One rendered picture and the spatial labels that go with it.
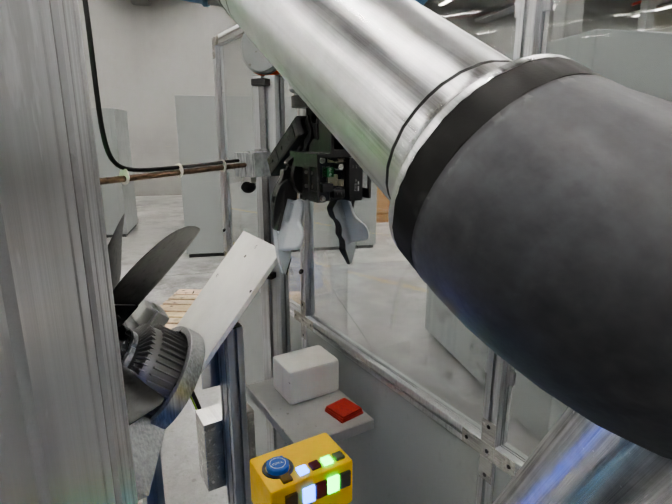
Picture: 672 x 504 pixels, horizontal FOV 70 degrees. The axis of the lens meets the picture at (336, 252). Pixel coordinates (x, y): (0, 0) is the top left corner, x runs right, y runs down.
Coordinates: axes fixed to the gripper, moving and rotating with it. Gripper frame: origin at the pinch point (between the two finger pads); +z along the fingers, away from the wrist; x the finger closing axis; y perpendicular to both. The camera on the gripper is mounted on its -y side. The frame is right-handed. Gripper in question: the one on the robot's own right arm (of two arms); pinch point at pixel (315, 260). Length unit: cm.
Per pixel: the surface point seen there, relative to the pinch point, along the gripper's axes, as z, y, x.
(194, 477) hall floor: 148, -155, 16
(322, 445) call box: 40.9, -15.8, 9.7
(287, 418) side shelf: 62, -57, 21
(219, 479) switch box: 83, -68, 4
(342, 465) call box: 41.2, -9.5, 10.2
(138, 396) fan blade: 29.7, -31.2, -19.0
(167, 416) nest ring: 45, -47, -12
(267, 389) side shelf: 62, -74, 23
